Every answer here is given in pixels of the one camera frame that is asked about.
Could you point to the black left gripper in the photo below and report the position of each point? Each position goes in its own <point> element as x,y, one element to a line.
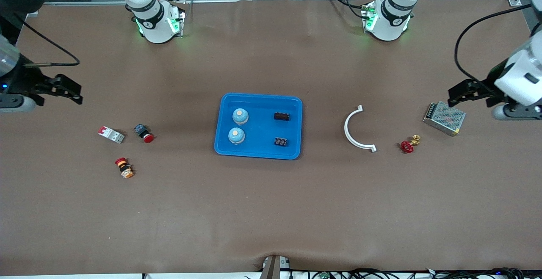
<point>485,85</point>

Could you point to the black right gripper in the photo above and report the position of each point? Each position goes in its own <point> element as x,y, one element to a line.
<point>24,82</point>

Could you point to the blue call bell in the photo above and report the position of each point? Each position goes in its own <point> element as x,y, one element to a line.
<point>240,117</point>
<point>236,135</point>

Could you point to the plain dark brown capacitor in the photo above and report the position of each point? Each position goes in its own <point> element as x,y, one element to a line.
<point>281,116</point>

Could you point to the small black terminal block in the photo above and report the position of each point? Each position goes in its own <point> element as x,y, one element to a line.
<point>280,142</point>

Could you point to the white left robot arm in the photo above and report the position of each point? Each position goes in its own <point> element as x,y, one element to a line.
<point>394,16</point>

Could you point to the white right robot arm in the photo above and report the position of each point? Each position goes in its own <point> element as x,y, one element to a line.
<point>154,20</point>

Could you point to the metal mesh power supply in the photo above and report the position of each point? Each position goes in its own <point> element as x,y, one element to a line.
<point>444,117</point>

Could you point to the white red circuit breaker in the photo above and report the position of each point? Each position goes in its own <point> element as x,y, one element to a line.
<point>111,134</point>

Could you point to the red mushroom emergency stop button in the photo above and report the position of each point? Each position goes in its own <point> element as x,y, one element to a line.
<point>147,137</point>

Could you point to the white curved pipe clamp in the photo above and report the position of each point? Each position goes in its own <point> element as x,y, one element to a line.
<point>346,128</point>

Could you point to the blue plastic tray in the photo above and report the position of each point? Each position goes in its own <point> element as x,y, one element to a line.
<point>258,141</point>

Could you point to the brown table mat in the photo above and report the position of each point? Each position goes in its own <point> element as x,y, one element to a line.
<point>271,211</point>

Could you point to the red orange push button switch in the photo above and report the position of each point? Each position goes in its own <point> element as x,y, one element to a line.
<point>124,168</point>

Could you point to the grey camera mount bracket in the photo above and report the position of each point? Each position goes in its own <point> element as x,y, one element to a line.
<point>271,268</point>

